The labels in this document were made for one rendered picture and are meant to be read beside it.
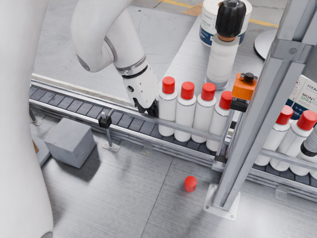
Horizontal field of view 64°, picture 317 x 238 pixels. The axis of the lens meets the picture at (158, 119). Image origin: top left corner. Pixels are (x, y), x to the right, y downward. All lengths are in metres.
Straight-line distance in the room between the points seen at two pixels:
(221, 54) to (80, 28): 0.48
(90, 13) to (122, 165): 0.45
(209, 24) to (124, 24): 0.59
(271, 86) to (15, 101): 0.33
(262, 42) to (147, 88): 0.69
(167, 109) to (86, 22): 0.31
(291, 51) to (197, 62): 0.73
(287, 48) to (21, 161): 0.33
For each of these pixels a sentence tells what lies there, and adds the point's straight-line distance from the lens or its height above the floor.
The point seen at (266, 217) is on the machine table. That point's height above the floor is 0.83.
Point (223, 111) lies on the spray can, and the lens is 0.65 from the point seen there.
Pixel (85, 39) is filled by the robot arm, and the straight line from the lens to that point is 0.54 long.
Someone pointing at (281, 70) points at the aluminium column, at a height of 1.29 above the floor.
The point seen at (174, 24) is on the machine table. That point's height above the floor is 0.83.
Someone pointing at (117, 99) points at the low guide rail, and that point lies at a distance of 0.86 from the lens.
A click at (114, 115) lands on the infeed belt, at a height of 0.88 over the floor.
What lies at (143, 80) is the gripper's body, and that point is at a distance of 0.67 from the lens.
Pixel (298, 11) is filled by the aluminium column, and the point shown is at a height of 1.37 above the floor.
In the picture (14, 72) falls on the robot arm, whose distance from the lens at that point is 0.24.
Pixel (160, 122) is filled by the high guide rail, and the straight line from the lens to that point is 0.72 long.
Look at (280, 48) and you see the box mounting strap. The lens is 0.37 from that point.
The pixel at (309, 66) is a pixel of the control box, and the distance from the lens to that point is 0.39.
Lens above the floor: 1.50
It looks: 49 degrees down
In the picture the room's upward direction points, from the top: straight up
